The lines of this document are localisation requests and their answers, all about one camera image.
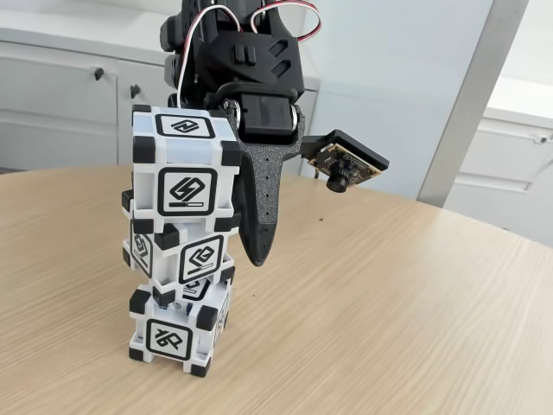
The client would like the red and white servo wire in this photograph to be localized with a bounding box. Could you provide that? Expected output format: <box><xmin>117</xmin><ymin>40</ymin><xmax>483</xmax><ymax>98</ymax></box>
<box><xmin>175</xmin><ymin>0</ymin><xmax>324</xmax><ymax>109</ymax></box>

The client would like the grey metal post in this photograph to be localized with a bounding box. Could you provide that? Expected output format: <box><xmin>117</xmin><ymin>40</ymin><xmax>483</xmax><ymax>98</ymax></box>
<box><xmin>416</xmin><ymin>0</ymin><xmax>531</xmax><ymax>209</ymax></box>

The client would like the white cube with N symbol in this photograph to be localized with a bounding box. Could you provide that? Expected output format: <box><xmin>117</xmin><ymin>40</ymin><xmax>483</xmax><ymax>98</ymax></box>
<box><xmin>131</xmin><ymin>105</ymin><xmax>242</xmax><ymax>237</ymax></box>

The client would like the white cube with blue inside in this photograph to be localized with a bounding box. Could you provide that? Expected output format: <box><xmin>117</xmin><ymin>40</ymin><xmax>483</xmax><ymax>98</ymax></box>
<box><xmin>127</xmin><ymin>278</ymin><xmax>237</xmax><ymax>378</ymax></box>

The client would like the white cube with nested-squares symbol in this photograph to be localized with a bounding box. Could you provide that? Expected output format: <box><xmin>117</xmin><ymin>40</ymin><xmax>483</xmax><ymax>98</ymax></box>
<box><xmin>120</xmin><ymin>188</ymin><xmax>237</xmax><ymax>291</ymax></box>

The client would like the camera module on black mount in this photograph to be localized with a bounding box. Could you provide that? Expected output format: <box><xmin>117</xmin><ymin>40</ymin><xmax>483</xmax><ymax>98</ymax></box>
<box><xmin>302</xmin><ymin>128</ymin><xmax>390</xmax><ymax>194</ymax></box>

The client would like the white low cabinet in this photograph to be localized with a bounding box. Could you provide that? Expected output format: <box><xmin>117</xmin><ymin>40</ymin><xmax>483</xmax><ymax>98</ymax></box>
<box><xmin>0</xmin><ymin>23</ymin><xmax>321</xmax><ymax>177</ymax></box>

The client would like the white drawer cabinet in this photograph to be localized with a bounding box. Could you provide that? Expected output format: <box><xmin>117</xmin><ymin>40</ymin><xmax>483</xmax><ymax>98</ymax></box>
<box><xmin>444</xmin><ymin>76</ymin><xmax>553</xmax><ymax>248</ymax></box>

